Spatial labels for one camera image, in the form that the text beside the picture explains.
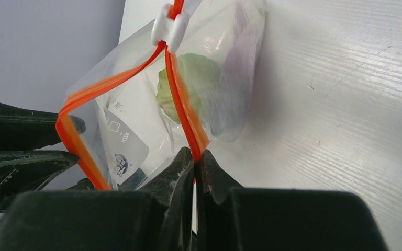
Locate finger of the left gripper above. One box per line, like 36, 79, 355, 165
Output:
0, 151, 80, 203
0, 97, 86, 152

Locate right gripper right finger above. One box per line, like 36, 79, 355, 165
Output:
196, 151, 388, 250

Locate clear zip top bag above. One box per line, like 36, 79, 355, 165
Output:
55, 1, 265, 190

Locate green toy cabbage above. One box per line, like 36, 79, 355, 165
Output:
156, 53, 221, 124

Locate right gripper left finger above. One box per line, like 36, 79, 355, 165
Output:
0, 147, 194, 250

